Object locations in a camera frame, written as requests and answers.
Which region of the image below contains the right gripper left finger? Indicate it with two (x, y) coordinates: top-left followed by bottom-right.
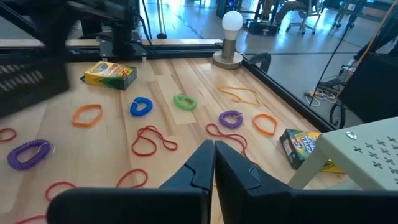
(46, 139), (216, 224)

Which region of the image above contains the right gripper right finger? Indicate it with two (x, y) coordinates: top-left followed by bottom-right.
(215, 139), (398, 224)

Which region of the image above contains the black plastic slotted basket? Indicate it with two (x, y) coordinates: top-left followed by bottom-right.
(0, 51), (70, 118)

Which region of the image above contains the yellow green crayon box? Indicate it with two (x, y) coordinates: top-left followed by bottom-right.
(279, 128), (346, 174)
(80, 60), (138, 91)

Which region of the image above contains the blue coil wristband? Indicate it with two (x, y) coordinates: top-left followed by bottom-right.
(127, 96), (154, 118)

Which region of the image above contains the large purple coil wristband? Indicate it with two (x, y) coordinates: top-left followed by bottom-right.
(6, 139), (56, 171)

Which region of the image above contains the office chair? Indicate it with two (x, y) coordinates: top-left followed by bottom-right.
(284, 9), (318, 35)

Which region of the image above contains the orange rubber band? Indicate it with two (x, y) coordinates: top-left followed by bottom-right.
(252, 113), (278, 137)
(72, 103), (104, 129)

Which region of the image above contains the pale green metal riser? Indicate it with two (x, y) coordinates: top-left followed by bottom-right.
(287, 116), (398, 191)

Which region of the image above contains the small purple coil wristband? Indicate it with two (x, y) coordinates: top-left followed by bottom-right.
(218, 110), (244, 130)

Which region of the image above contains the green coil wristband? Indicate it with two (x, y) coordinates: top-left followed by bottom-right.
(172, 93), (198, 112)

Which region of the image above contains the yellow rubber band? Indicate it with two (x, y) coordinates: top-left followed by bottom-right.
(219, 85), (262, 108)

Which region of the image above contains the white bulb brass lamp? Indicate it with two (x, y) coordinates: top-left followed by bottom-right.
(212, 10), (244, 70)

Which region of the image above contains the black cable coil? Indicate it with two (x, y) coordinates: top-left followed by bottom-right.
(328, 100), (346, 129)

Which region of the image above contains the white cable bundle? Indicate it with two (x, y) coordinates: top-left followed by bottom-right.
(303, 88), (338, 108)

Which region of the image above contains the black clamp bracket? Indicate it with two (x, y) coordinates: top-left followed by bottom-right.
(245, 52), (272, 73)

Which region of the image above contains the yellow hanging cable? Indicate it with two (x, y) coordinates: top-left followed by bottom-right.
(337, 0), (393, 97)

